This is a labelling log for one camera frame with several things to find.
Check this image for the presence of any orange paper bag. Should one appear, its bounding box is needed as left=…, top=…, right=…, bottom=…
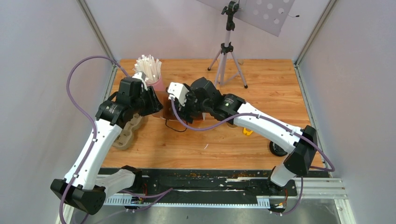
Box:
left=154, top=91, right=205, bottom=133

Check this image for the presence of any silver camera tripod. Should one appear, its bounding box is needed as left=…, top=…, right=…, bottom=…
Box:
left=207, top=0, right=248, bottom=89

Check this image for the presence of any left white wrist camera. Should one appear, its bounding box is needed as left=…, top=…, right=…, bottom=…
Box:
left=132, top=71, right=148, bottom=91

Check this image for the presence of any purple cable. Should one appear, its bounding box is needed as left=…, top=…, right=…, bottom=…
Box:
left=170, top=98, right=336, bottom=173
left=58, top=56, right=131, bottom=224

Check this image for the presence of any grey pulp cup carrier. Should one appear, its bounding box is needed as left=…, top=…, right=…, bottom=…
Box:
left=112, top=114, right=144, bottom=150

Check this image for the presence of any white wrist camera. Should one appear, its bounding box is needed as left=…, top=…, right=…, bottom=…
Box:
left=167, top=82, right=189, bottom=106
left=132, top=71, right=148, bottom=91

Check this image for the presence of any bundle of white straws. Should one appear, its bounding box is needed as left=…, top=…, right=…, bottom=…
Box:
left=133, top=55, right=162, bottom=84

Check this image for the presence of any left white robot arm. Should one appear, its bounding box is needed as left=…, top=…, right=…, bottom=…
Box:
left=50, top=76, right=163, bottom=215

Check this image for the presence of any yellow triangular plastic bracket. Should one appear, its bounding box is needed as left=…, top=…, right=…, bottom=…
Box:
left=242, top=127, right=254, bottom=136

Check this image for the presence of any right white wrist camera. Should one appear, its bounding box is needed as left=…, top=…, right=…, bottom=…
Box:
left=167, top=82, right=189, bottom=106

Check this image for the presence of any grey perforated panel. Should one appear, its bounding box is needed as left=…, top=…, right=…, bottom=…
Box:
left=200, top=0, right=295, bottom=36

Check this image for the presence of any pink translucent straw holder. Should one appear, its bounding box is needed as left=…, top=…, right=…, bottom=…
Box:
left=146, top=76, right=166, bottom=91

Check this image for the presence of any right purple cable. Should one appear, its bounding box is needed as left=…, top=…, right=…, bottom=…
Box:
left=170, top=98, right=336, bottom=173

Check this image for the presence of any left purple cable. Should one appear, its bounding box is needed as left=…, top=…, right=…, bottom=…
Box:
left=58, top=56, right=131, bottom=224

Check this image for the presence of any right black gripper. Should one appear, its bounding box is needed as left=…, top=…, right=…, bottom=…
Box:
left=173, top=86, right=212, bottom=124

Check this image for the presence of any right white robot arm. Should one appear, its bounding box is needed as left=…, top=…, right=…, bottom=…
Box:
left=167, top=77, right=317, bottom=195

